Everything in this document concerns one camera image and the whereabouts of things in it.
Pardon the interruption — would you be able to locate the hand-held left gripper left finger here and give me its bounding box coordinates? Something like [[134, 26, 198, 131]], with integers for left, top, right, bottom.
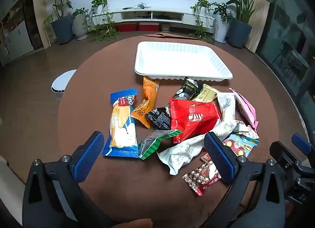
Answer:
[[22, 131, 116, 228]]

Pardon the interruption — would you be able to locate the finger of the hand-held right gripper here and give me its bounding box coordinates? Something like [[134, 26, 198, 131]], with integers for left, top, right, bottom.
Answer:
[[269, 141, 299, 169], [292, 133, 312, 154]]

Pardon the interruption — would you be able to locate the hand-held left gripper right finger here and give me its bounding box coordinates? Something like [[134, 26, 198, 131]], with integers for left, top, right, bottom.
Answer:
[[204, 132, 288, 228]]

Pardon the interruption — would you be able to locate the brown red chocolate packet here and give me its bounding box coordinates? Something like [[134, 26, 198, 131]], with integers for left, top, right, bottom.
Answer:
[[182, 160, 222, 197]]

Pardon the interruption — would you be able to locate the colourful blue cartoon packet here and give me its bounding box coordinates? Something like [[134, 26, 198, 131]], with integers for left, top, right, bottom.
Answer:
[[222, 134, 259, 157]]

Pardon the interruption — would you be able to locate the long white snack packet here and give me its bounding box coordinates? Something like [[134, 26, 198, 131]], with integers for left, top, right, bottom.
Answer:
[[157, 120, 239, 175]]

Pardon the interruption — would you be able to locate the blue bread snack packet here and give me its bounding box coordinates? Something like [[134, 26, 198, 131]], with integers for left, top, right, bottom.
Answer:
[[102, 88, 139, 158]]

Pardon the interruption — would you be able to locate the pink snack packet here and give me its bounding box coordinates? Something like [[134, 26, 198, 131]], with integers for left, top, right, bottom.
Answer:
[[229, 88, 259, 130]]

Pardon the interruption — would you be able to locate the clear green-edged snack packet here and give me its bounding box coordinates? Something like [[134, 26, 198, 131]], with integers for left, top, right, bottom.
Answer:
[[138, 129, 183, 161]]

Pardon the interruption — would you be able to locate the black gold long packet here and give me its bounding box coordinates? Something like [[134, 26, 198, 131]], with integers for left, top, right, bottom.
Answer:
[[171, 77, 203, 101]]

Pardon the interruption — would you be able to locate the white plastic tray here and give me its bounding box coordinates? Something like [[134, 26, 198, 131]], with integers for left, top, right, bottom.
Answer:
[[134, 41, 233, 80]]

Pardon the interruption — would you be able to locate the white packet blue round logo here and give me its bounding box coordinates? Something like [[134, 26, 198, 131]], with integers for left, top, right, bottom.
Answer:
[[217, 92, 237, 122]]

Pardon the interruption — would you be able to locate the gold snack packet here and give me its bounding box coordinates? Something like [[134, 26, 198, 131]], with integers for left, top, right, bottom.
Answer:
[[191, 84, 221, 103]]

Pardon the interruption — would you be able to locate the small black snack packet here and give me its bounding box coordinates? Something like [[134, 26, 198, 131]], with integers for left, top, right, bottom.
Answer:
[[147, 107, 172, 130]]

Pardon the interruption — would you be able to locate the orange snack packet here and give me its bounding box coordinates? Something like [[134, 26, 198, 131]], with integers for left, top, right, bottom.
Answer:
[[131, 76, 160, 129]]

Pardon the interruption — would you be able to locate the glass sliding door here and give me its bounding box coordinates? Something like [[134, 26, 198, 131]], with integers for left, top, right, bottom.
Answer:
[[256, 0, 315, 98]]

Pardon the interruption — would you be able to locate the large-leaf plant dark grey pot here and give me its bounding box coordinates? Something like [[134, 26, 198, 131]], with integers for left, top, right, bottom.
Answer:
[[214, 0, 274, 49]]

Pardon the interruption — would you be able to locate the tall plant dark grey pot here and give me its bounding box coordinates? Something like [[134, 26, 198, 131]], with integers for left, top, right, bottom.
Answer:
[[37, 0, 74, 45]]

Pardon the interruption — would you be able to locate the bushy plant white pot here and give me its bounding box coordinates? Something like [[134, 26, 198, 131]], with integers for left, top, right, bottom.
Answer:
[[212, 3, 233, 44]]

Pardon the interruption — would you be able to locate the beige curtain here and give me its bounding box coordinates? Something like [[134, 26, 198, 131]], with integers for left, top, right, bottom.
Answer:
[[246, 0, 274, 53]]

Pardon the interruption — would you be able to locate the small plant light grey pot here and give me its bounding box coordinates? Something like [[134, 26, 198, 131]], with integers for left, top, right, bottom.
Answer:
[[72, 8, 89, 40]]

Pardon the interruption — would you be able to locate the trailing green pothos plant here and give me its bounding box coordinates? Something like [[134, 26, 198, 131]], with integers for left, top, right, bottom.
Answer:
[[87, 0, 121, 42], [191, 0, 215, 44]]

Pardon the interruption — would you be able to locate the red storage box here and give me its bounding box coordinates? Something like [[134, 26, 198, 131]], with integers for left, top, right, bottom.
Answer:
[[138, 23, 160, 32], [117, 23, 137, 32]]

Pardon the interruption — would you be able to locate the brown chair back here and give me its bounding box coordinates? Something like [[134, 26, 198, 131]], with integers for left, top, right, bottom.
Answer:
[[143, 32, 198, 39]]

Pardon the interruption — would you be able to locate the white television cabinet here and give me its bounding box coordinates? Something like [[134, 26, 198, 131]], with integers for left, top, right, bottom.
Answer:
[[112, 9, 214, 33]]

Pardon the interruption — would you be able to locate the white wall cabinet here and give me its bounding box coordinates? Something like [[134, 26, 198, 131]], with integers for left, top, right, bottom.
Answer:
[[0, 0, 34, 67]]

